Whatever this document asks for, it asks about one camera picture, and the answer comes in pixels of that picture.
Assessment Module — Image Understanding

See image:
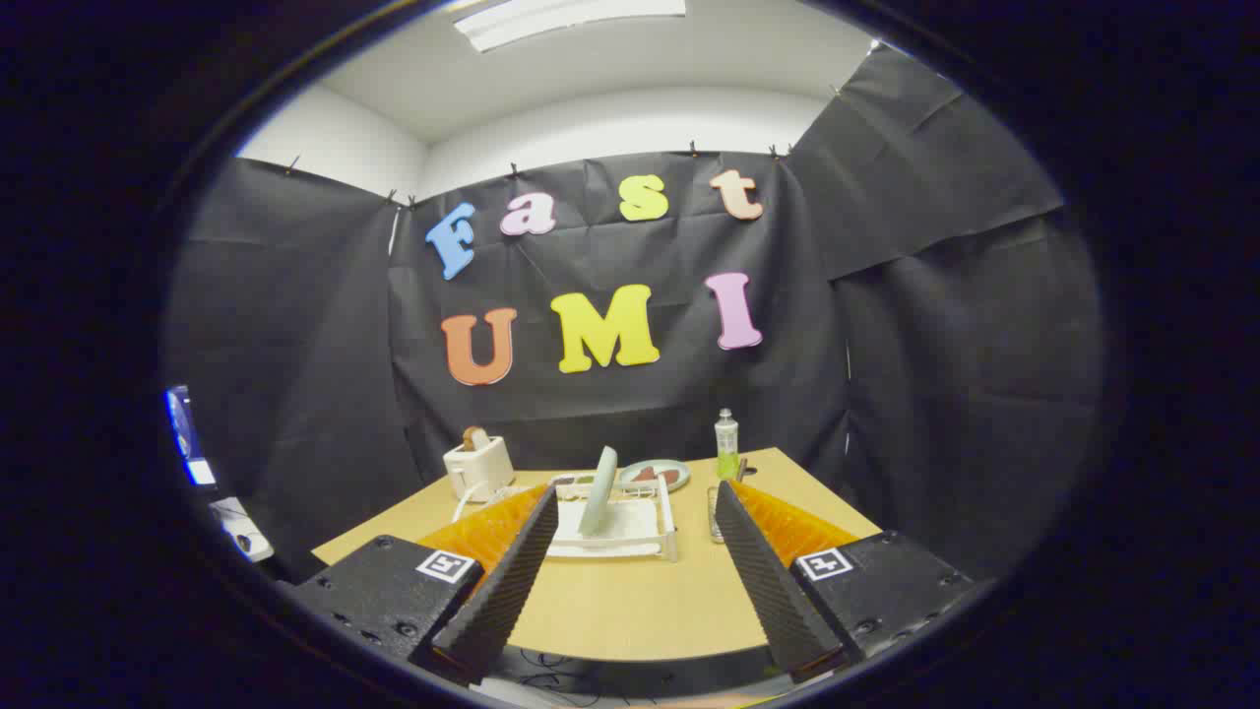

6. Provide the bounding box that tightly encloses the ceiling light panel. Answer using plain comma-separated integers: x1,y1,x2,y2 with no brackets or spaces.
453,0,688,53

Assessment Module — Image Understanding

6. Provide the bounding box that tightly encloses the white device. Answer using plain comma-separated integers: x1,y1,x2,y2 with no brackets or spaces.
209,497,275,564

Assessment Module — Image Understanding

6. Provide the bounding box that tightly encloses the small wire basket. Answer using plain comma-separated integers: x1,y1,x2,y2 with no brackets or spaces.
706,483,749,545

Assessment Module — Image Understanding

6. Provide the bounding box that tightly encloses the pale green meat plate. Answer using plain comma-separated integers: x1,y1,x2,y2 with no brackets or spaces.
618,459,691,493

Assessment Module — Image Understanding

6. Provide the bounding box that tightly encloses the white wire dish rack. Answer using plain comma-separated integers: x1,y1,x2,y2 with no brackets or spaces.
451,475,680,563

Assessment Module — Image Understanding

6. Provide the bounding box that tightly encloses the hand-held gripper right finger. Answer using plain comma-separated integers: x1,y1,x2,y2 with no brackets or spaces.
714,480,976,683

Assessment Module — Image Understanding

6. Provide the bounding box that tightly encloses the blue lit screen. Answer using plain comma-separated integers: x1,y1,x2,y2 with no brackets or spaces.
165,386,218,488

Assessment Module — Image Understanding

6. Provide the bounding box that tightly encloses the black backdrop cloth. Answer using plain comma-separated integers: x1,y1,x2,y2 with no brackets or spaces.
162,44,1103,592

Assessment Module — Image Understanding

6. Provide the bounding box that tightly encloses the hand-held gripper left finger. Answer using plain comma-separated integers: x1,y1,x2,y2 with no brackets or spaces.
291,483,560,687

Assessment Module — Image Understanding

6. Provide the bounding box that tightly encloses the green drink bottle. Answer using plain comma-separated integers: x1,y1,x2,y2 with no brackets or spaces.
715,409,740,482

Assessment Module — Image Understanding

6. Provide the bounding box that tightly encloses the white toaster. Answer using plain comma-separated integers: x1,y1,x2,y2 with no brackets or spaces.
443,435,516,503

